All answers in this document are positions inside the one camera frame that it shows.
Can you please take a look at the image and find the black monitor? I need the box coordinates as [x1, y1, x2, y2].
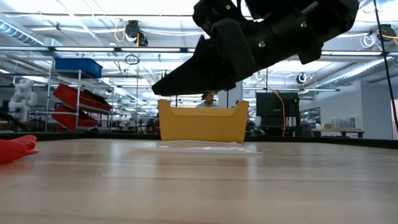
[256, 92, 300, 128]

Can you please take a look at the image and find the black aluminium table frame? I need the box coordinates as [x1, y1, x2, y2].
[0, 132, 398, 149]

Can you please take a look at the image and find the wooden work table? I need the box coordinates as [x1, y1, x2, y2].
[312, 128, 365, 139]

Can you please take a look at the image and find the blue storage bin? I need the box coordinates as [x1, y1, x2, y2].
[54, 57, 103, 78]

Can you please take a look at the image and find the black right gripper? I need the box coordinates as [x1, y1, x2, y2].
[151, 17, 302, 96]

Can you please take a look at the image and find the yellow hanging cable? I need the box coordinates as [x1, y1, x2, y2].
[272, 90, 286, 138]

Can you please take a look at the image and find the white square column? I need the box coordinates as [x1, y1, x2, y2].
[217, 81, 244, 108]

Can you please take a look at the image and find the metal shelf rack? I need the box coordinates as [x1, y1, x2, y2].
[30, 58, 144, 133]

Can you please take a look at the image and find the red plastic storage bin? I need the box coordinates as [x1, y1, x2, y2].
[52, 83, 113, 111]
[51, 105, 100, 131]

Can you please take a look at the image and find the red bandage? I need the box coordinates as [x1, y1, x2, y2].
[0, 134, 39, 165]

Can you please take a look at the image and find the clear plastic zip bag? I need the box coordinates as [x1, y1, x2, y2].
[124, 140, 262, 155]

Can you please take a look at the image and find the yellow plastic bin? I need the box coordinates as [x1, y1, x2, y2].
[157, 99, 249, 143]

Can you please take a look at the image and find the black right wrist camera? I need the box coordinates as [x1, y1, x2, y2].
[192, 0, 246, 35]

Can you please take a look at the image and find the person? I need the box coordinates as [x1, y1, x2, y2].
[195, 91, 220, 109]

